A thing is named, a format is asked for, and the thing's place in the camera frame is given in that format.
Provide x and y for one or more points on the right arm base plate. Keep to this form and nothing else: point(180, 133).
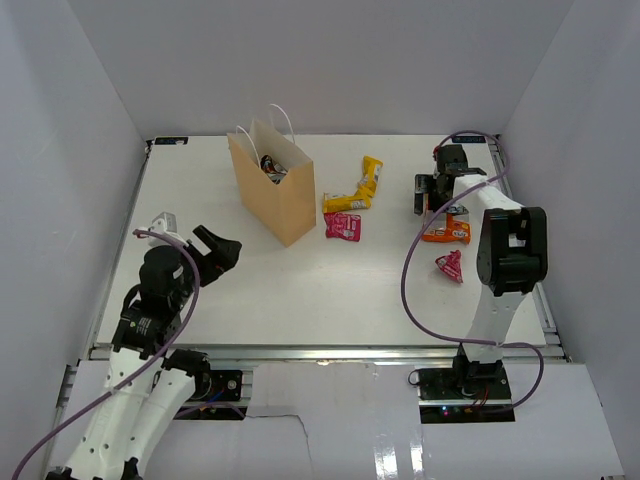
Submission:
point(443, 401)

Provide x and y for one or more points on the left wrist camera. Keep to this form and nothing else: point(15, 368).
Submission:
point(165, 223)

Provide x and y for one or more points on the yellow snack bar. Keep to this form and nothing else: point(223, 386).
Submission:
point(334, 203)
point(371, 170)

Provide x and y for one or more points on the white front cover sheet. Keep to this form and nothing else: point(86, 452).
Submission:
point(357, 421)

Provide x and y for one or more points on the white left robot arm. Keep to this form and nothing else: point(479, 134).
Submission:
point(147, 380)

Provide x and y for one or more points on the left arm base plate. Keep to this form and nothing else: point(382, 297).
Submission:
point(217, 398)

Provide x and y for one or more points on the orange snack packet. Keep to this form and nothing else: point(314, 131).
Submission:
point(449, 227)

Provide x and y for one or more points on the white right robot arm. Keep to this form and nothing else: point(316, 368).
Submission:
point(511, 259)

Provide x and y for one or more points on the yellow snack bar lower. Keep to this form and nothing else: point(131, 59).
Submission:
point(334, 203)

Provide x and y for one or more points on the pink square snack packet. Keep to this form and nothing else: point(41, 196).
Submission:
point(343, 226)

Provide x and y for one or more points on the small red triangular snack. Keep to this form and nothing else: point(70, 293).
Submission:
point(450, 266)

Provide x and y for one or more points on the dark purple candy packet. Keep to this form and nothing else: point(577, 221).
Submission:
point(269, 166)

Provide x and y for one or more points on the brown paper bag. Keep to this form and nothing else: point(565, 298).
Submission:
point(288, 209)

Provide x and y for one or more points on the aluminium front rail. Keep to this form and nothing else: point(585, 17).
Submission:
point(294, 353)

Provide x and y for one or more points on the yellow snack bar upper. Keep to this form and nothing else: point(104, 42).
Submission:
point(371, 170)

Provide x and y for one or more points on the silver blue snack packet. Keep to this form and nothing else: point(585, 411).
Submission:
point(276, 176)

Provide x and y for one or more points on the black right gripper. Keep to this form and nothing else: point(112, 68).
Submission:
point(428, 184)

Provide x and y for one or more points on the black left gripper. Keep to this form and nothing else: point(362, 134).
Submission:
point(223, 255)

